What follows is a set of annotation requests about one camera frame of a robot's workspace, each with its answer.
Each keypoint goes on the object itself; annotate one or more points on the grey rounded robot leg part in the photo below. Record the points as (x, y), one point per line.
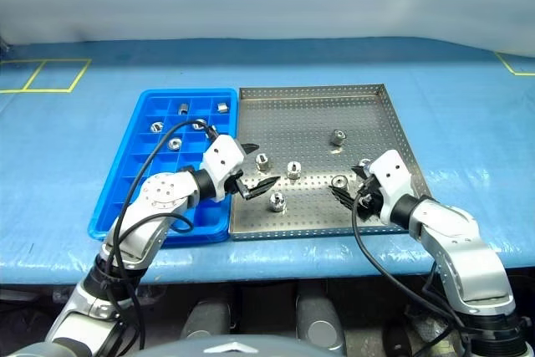
(319, 319)
(205, 319)

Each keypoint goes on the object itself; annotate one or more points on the blue plastic table cover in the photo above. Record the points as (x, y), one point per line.
(292, 60)

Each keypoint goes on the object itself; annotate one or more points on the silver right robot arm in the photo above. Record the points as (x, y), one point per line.
(460, 248)

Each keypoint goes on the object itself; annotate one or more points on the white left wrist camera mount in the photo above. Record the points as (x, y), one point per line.
(221, 158)

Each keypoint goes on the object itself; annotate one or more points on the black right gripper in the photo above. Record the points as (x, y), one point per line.
(370, 200)

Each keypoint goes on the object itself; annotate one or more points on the grey robot torso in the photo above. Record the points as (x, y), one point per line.
(234, 349)

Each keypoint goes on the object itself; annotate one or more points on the perforated metal tray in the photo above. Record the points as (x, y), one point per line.
(301, 123)

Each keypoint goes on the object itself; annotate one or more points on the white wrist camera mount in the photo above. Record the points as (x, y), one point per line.
(393, 177)
(221, 158)

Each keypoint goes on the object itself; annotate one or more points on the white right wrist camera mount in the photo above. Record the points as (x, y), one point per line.
(393, 177)

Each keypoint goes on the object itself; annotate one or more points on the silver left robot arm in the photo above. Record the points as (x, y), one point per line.
(163, 194)

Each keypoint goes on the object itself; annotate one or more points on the blue plastic compartment tray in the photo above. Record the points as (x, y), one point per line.
(138, 164)

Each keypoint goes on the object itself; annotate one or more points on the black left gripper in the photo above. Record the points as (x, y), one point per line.
(235, 183)

